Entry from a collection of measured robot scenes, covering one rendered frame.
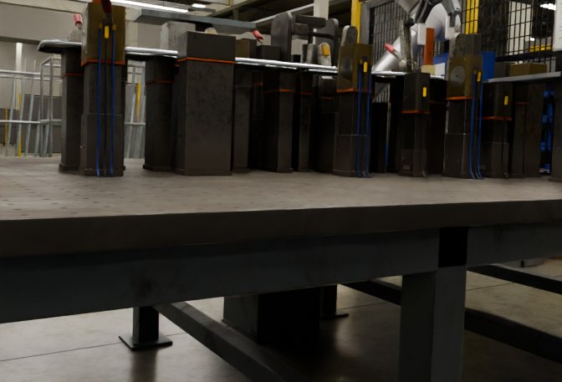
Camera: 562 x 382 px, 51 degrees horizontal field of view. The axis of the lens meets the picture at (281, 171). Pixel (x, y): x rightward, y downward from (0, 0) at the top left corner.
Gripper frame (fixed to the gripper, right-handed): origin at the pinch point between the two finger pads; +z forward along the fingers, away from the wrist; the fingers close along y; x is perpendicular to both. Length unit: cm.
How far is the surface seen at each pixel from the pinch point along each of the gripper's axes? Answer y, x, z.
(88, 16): -23, 109, 10
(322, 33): 20.1, 30.1, -1.6
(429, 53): 15.4, -10.4, 1.8
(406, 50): 14.6, 0.3, 2.0
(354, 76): -22, 43, 17
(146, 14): 27, 86, -2
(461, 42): -18.1, 5.3, 4.1
